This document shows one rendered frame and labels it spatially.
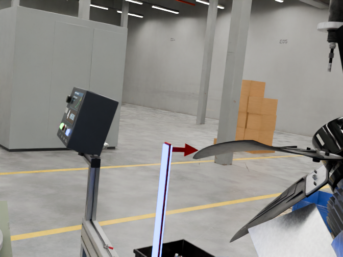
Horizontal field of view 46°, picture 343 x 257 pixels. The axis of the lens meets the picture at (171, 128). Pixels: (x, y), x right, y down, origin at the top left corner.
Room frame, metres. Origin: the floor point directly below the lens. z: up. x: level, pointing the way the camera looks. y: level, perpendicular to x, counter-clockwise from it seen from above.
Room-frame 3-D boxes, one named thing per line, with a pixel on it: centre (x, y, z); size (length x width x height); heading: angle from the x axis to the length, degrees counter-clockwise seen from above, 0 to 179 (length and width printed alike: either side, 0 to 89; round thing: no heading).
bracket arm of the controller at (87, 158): (1.29, 0.26, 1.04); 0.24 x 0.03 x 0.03; 23
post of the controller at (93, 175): (1.20, 0.22, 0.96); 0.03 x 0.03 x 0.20; 23
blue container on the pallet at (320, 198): (3.77, -1.55, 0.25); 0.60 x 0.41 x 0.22; 137
